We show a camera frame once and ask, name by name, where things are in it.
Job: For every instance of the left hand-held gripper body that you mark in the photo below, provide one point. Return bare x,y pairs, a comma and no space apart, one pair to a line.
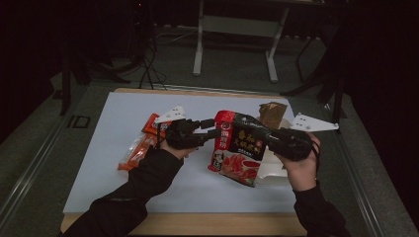
179,135

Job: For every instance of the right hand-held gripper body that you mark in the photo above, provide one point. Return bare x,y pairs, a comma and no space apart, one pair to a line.
294,144

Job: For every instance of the gold foil packet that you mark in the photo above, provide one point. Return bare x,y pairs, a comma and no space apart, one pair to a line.
271,113

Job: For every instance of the white divided food container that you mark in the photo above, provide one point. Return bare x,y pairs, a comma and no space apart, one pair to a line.
273,171

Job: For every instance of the red and black sauce packet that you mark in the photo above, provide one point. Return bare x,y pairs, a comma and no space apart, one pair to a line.
240,154

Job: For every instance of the person's left hand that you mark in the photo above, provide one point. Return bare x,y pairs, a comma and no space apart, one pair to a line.
181,153

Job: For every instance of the person's right hand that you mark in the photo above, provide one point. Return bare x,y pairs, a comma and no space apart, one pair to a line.
304,173

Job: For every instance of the orange packet of cubes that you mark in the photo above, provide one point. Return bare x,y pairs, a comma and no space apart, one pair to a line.
138,153

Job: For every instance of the black stand legs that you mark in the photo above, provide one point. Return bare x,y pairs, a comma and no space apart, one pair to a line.
337,98

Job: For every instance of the white table mat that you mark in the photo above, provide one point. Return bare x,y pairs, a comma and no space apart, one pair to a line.
197,197

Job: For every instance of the white metal stand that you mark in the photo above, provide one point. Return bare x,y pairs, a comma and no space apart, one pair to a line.
197,49

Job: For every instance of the metal floor rail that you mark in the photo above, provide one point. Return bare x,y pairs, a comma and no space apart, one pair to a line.
359,191
29,171

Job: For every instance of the black floor bracket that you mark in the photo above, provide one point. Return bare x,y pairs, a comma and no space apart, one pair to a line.
69,121

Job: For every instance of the black stand post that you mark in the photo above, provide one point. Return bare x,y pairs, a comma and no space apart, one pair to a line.
66,92

